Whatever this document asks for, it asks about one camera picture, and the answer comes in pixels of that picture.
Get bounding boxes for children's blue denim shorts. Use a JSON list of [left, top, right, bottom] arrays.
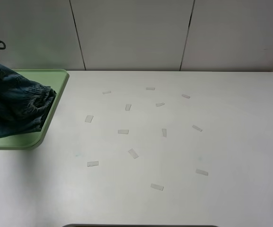
[[0, 64, 56, 138]]

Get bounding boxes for light green plastic tray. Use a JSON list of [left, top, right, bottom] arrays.
[[0, 69, 69, 150]]

